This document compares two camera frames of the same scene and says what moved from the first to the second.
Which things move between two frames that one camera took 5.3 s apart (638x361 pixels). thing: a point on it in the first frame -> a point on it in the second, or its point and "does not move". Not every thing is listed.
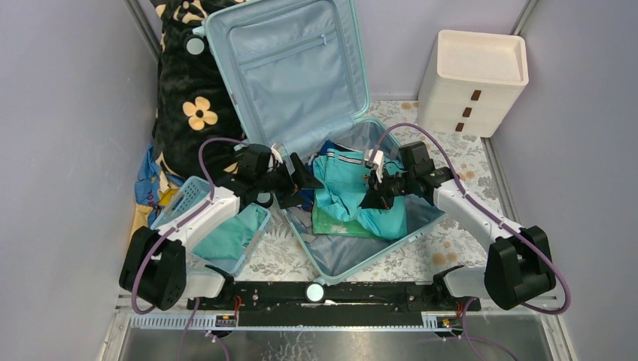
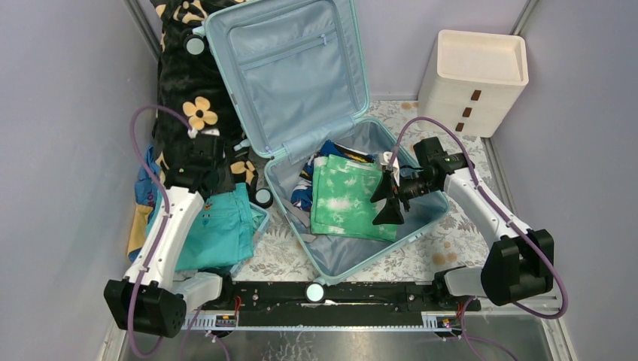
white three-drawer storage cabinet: x=471 y=83 does not move
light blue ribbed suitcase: x=296 y=70 does not move
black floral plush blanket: x=193 y=114 does not move
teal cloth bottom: x=341 y=178 -> x=222 y=232
